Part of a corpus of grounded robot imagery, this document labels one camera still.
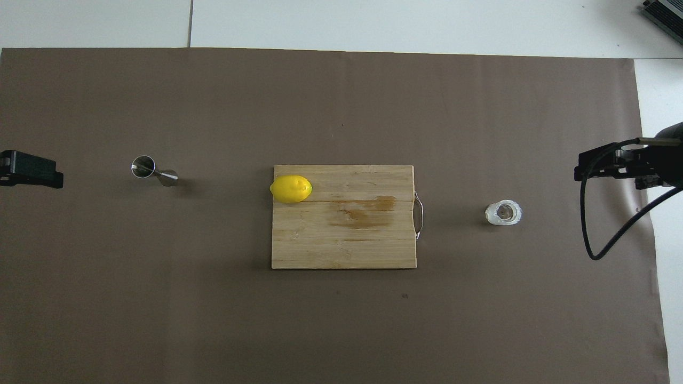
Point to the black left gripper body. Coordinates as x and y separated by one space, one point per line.
4 157

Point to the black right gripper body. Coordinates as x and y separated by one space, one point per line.
667 160

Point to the steel double jigger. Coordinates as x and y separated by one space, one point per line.
144 167

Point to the small clear cup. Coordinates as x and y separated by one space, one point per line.
491 214

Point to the grey ribbed metal device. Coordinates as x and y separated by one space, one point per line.
667 16

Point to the brown paper table mat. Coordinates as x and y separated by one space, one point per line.
213 320

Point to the yellow lemon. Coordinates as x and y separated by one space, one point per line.
291 189

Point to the wooden cutting board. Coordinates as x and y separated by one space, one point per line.
331 245

